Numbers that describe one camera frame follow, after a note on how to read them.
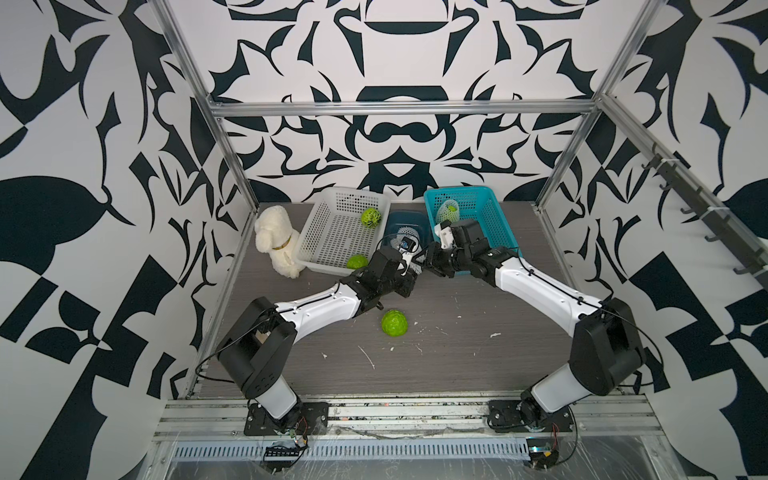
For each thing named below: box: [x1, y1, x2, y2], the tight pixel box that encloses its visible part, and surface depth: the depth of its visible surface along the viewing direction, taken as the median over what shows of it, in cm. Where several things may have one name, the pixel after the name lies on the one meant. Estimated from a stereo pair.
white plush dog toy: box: [255, 205, 305, 279], surface depth 93 cm
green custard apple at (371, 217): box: [360, 207, 382, 229], surface depth 110 cm
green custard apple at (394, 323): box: [381, 310, 409, 337], surface depth 86 cm
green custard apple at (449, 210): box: [438, 199, 460, 223], surface depth 111 cm
